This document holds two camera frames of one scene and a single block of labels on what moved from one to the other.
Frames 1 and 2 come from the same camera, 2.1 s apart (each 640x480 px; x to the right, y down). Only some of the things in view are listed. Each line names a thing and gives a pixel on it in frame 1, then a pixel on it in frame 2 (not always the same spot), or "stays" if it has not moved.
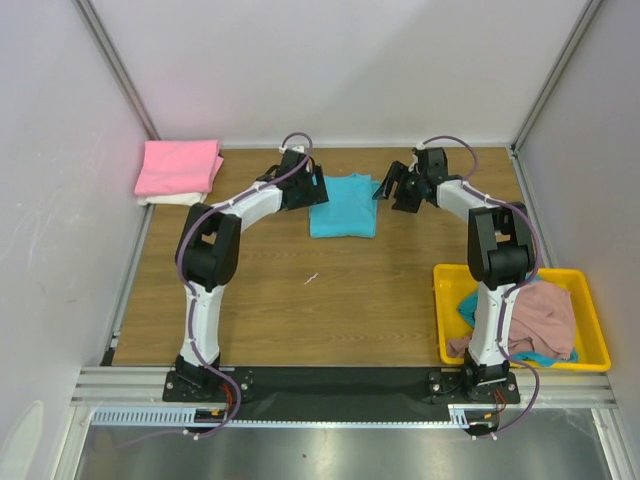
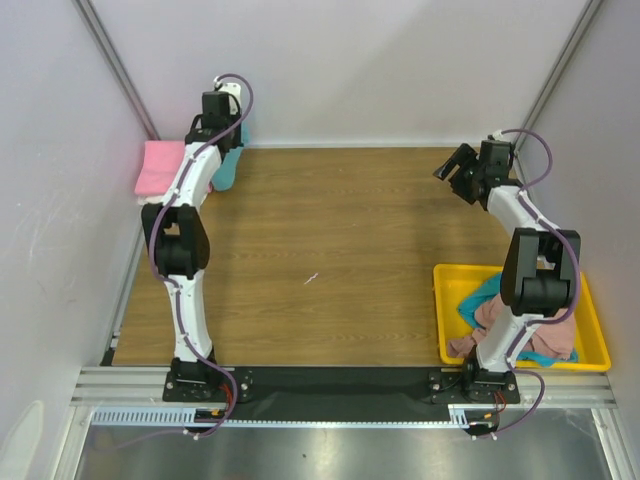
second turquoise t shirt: x=468 y=310 stays
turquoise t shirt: x=351 y=209 to x=224 y=177
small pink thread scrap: x=315 y=275 stays
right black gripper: x=400 y=185 to x=463 y=178
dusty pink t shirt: x=542 y=323 stays
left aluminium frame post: x=115 y=68 stays
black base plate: x=347 y=393 stays
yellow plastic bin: x=451 y=282 stays
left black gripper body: x=304 y=185 to x=236 y=138
